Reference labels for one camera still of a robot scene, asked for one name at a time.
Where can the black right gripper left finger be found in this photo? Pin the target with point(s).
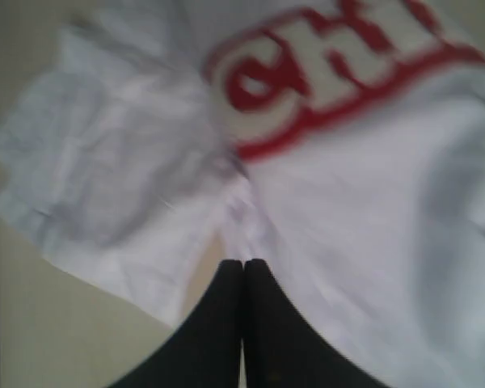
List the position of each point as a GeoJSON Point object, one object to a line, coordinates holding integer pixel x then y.
{"type": "Point", "coordinates": [205, 351]}

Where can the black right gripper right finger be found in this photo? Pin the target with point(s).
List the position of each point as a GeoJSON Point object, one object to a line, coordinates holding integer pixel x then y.
{"type": "Point", "coordinates": [280, 347]}

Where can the white t-shirt red lettering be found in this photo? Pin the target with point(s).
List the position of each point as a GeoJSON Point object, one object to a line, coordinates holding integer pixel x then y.
{"type": "Point", "coordinates": [339, 144]}

